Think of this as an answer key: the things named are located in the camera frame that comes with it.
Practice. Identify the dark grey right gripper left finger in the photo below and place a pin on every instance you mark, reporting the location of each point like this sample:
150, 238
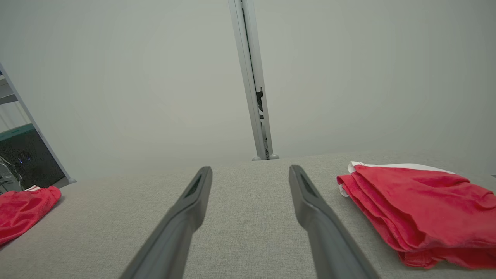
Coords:
170, 248

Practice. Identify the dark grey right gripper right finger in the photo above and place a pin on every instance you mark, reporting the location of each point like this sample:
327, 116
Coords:
333, 248

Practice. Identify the red shirt pile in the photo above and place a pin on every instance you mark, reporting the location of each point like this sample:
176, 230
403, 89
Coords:
426, 209

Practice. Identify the red jersey with white sleeves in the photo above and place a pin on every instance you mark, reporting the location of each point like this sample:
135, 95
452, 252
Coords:
23, 209

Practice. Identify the dark speckled panel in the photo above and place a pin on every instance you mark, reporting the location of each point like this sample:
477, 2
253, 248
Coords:
35, 162

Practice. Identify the silver metal equipment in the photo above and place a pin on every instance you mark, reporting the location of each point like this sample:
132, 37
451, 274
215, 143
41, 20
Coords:
7, 178

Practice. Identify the thin grey partition frame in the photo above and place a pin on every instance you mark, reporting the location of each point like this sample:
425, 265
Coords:
54, 155

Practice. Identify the grey aluminium wall rail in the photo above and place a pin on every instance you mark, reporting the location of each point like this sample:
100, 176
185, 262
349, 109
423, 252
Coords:
248, 77

